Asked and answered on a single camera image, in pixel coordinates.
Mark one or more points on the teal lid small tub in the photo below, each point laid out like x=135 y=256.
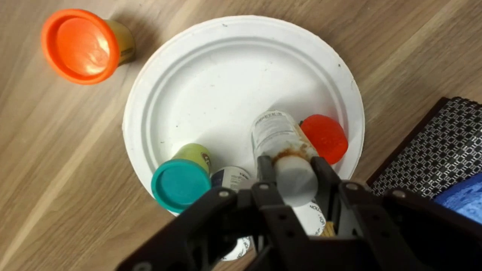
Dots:
x=180 y=185

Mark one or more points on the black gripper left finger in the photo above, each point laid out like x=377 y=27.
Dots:
x=212 y=226

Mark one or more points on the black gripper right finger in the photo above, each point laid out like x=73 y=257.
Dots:
x=402 y=230

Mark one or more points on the orange lid dough tub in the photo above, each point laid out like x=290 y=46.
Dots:
x=84 y=45

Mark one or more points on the white bottle beige cap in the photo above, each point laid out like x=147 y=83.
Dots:
x=281 y=137

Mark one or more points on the white paper plate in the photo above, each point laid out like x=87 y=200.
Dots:
x=221 y=84

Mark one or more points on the grey foam block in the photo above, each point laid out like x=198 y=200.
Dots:
x=442 y=144

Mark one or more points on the red tomato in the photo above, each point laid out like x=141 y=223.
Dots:
x=326 y=135

